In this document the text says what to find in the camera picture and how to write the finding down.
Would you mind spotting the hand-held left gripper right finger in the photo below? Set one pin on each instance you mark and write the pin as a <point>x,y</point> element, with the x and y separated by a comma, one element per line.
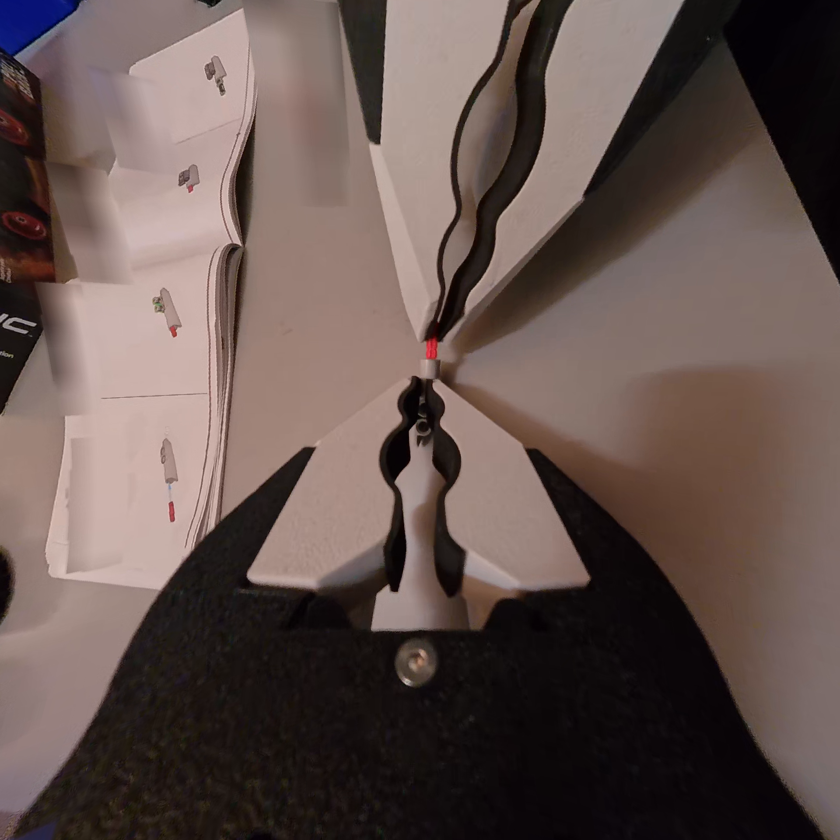
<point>518,525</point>

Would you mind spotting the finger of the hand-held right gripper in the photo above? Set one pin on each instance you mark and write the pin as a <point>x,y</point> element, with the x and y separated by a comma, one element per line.
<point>420,131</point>
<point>590,98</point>

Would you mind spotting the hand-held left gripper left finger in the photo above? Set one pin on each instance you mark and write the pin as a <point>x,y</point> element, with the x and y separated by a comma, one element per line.
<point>321,525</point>

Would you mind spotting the grey toy connector piece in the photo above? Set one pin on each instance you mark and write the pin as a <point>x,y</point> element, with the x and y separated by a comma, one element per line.
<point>430,369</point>

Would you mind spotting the red toy axle pin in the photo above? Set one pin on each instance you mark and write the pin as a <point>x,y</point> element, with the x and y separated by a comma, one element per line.
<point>431,346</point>

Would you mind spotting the open instruction booklet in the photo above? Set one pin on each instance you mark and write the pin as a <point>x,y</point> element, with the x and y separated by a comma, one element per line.
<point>184,354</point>

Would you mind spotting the blue plastic bin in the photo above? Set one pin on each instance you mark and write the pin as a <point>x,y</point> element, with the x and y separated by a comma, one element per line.
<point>26,19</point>

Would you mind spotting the black toy set box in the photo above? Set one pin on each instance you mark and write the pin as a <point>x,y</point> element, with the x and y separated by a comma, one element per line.
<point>19,197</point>

